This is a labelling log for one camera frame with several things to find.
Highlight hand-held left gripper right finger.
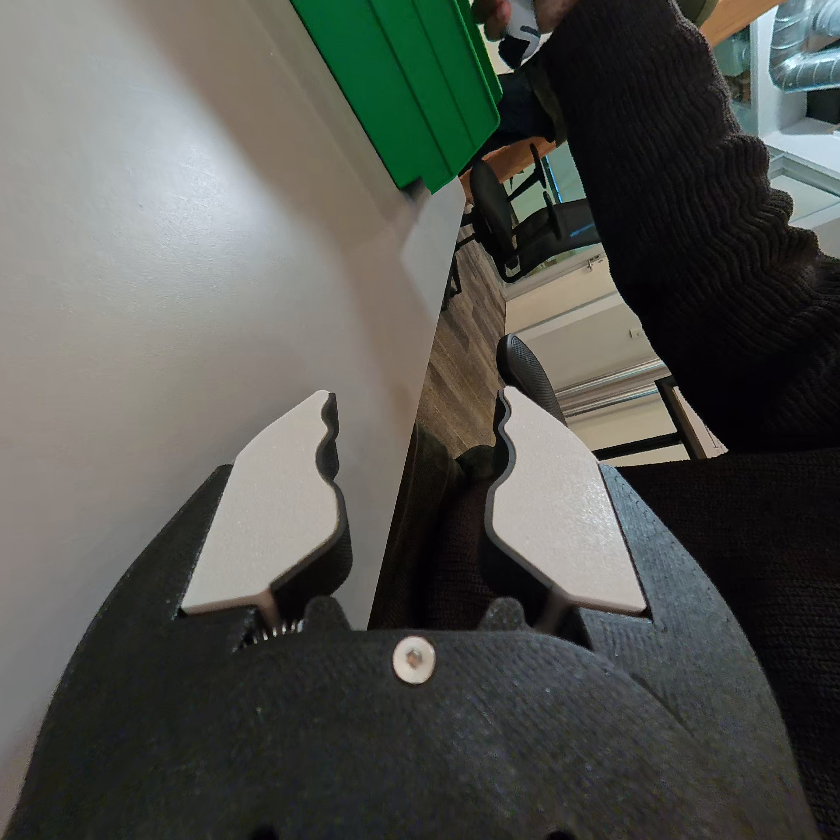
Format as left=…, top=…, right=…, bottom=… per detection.
left=484, top=386, right=650, bottom=635

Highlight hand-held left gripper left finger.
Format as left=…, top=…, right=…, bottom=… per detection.
left=180, top=390, right=353, bottom=626

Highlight green plastic bin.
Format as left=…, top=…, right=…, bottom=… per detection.
left=290, top=0, right=504, bottom=196

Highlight person's right forearm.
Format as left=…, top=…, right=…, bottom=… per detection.
left=525, top=0, right=840, bottom=455

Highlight person's right hand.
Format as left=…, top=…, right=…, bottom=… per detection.
left=471, top=0, right=526, bottom=42

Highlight black mesh chair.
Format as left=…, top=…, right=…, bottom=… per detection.
left=496, top=333, right=569, bottom=429

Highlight black office chair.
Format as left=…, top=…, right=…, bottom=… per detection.
left=469, top=143, right=603, bottom=284

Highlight wooden beam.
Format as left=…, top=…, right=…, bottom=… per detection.
left=705, top=0, right=785, bottom=47

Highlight silver ventilation ducts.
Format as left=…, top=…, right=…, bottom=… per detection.
left=768, top=0, right=840, bottom=93

